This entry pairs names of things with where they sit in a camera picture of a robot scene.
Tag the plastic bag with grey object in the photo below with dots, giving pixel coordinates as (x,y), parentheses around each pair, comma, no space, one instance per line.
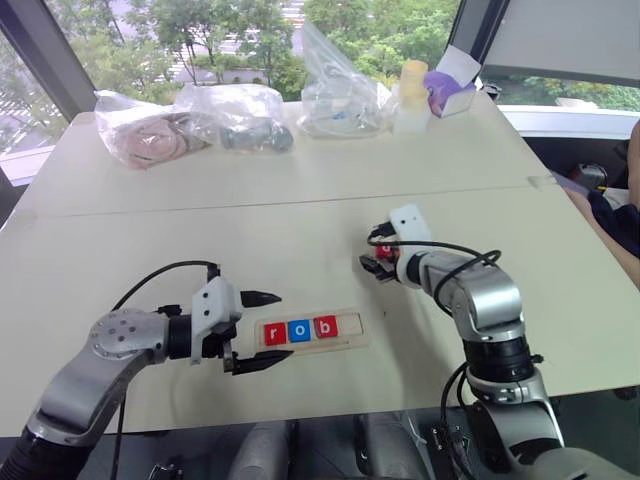
(250,125)

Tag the dark rounded shape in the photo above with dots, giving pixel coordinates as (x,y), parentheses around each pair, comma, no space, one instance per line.
(390,445)
(257,450)

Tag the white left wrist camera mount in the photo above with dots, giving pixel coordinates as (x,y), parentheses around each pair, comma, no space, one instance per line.
(216,300)

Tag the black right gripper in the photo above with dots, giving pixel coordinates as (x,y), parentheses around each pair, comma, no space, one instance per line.
(391,272)

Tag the wooden letter tray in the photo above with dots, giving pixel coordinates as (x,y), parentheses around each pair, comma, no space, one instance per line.
(350,332)

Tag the red letter block r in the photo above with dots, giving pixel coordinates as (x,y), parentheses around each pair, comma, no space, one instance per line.
(275,334)

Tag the purple tissue box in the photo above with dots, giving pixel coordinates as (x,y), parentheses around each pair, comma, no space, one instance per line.
(450,95)

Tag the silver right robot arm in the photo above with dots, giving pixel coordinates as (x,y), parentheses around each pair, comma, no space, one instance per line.
(487,300)

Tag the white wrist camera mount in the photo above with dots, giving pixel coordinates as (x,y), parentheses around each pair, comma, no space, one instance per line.
(216,300)
(411,220)

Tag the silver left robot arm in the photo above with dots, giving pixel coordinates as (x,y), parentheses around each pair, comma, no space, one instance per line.
(115,345)

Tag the blue letter block o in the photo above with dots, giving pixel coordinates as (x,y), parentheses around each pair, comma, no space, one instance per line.
(300,332)

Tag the translucent bottle with yellow lid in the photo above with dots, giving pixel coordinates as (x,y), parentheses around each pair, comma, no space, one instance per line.
(412,100)

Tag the plastic bag with pink cloth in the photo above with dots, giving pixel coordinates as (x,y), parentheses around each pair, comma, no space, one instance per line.
(145,135)

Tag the seated person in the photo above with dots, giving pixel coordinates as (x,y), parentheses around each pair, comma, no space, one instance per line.
(617,220)

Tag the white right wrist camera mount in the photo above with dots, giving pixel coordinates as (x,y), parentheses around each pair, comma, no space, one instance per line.
(411,220)

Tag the red letter block b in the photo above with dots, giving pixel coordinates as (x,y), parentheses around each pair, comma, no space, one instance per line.
(327,328)

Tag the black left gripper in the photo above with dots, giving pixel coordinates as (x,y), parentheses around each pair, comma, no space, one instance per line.
(214,342)

